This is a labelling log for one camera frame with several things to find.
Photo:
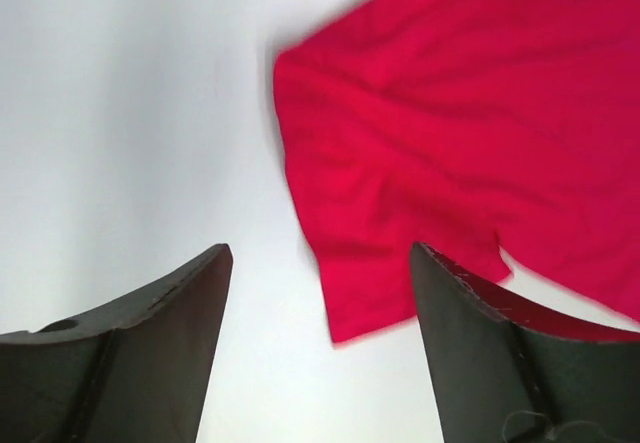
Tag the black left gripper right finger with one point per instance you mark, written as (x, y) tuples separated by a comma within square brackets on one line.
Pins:
[(506, 369)]

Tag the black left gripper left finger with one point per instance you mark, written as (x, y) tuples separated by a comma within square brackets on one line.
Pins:
[(135, 369)]

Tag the red t shirt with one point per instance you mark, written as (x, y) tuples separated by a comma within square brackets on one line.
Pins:
[(485, 129)]

